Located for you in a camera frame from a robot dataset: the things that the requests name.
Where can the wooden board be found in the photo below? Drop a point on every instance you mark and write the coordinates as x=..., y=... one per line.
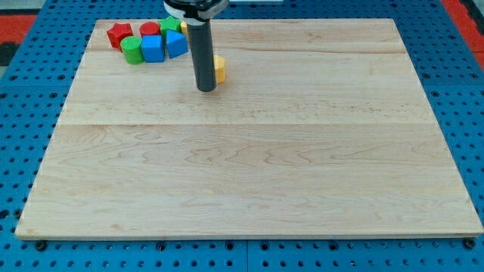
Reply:
x=321, y=130

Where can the red star block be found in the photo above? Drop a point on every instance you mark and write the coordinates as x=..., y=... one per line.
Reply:
x=117, y=33

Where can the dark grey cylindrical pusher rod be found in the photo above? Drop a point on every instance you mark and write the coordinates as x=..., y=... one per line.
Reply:
x=201, y=46

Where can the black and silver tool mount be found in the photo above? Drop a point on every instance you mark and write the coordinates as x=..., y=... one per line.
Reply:
x=195, y=12

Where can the blue triangle block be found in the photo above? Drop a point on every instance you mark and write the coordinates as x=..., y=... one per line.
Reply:
x=176, y=44

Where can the yellow heart block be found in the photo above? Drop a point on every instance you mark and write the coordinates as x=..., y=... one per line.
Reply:
x=184, y=28

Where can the red cylinder block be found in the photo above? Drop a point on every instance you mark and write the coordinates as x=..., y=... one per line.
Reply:
x=149, y=29

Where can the yellow hexagon block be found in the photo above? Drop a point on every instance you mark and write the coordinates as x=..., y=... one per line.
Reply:
x=219, y=64

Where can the blue cube block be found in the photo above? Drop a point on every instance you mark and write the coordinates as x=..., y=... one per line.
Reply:
x=152, y=49

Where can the green cylinder block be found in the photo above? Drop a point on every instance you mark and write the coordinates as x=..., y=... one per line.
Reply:
x=131, y=49

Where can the green star block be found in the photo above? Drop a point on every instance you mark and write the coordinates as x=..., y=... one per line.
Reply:
x=169, y=23

